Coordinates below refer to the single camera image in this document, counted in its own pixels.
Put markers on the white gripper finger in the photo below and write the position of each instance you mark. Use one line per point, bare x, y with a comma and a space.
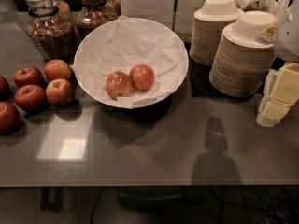
268, 86

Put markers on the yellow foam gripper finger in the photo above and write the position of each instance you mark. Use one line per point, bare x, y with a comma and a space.
285, 93

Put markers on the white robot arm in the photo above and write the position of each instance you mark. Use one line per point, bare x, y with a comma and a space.
286, 35

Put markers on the large white bowl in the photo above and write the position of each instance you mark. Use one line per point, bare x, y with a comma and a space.
93, 47

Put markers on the white paper bowl liner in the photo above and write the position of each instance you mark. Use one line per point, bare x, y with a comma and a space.
134, 44

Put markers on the yellow-red apple front right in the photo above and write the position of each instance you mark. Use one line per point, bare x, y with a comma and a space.
60, 92

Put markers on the red apple back right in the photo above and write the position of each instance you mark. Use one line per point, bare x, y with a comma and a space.
57, 68

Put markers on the red apple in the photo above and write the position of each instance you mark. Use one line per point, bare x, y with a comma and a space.
30, 98
57, 68
28, 75
9, 117

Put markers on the red apple front middle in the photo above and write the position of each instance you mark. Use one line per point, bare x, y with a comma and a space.
30, 98

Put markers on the red apple back left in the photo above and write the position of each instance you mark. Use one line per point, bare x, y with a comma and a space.
28, 75

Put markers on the red apple front left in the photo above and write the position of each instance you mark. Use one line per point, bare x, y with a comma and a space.
9, 117

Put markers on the red apple left edge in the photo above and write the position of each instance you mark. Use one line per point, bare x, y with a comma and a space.
4, 88

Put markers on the front stack of paper bowls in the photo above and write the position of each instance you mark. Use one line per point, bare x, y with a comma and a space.
241, 61

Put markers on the stack of paper bowls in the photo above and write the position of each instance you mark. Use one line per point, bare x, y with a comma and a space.
241, 61
208, 23

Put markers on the back stack of paper bowls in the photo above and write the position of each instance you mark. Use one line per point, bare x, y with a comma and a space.
208, 23

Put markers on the white sign card right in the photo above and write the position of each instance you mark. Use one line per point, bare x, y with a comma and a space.
194, 0

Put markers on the white sign card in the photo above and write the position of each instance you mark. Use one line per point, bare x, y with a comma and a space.
156, 10
194, 0

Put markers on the white sign card left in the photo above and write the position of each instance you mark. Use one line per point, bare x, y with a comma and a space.
156, 10

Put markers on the glass granola jar right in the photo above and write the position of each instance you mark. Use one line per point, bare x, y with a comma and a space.
95, 13

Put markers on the glass granola jar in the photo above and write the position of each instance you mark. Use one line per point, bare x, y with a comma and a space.
52, 33
95, 13

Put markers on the glass granola jar left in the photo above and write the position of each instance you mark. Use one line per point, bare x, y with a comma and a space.
52, 33

